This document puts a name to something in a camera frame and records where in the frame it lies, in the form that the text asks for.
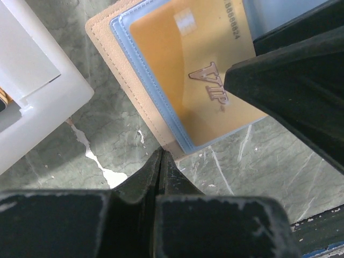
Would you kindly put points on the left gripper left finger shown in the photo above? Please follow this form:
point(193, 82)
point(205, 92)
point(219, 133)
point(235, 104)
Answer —
point(82, 223)

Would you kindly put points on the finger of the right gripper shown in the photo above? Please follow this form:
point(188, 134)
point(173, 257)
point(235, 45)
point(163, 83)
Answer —
point(301, 86)
point(323, 18)

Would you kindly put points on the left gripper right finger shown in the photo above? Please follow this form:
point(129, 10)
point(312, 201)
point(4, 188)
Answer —
point(191, 224)

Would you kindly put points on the gold VIP card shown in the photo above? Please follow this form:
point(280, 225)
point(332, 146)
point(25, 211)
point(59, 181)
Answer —
point(189, 46)

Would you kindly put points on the white card tray box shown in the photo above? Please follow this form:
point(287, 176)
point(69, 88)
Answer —
point(45, 87)

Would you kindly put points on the beige card holder wallet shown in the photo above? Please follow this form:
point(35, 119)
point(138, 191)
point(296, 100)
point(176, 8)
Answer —
point(109, 31)

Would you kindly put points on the cards stack in tray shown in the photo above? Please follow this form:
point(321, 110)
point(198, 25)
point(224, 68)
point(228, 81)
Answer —
point(5, 100)

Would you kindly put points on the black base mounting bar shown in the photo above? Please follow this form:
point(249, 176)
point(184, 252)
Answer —
point(320, 235)

